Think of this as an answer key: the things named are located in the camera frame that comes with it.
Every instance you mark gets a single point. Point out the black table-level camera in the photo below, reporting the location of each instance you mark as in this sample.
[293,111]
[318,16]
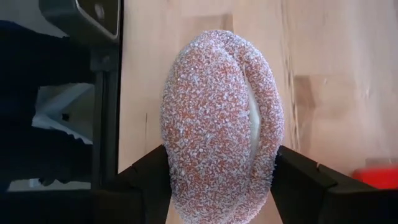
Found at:
[87,18]

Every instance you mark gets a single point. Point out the black aluminium table frame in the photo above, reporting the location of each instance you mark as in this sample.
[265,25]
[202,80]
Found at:
[105,109]

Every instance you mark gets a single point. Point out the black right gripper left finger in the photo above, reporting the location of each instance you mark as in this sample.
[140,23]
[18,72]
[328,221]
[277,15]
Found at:
[149,174]

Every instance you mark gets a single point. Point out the person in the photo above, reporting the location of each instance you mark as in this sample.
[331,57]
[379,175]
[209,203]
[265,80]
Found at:
[31,77]

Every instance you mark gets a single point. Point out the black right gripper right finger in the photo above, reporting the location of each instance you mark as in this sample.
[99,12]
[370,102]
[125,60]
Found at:
[298,177]

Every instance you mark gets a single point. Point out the purple sugared oval bun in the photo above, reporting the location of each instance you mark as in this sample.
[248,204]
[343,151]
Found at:
[211,124]

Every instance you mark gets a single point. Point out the red plastic mesh basket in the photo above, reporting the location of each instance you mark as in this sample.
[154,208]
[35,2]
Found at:
[377,177]

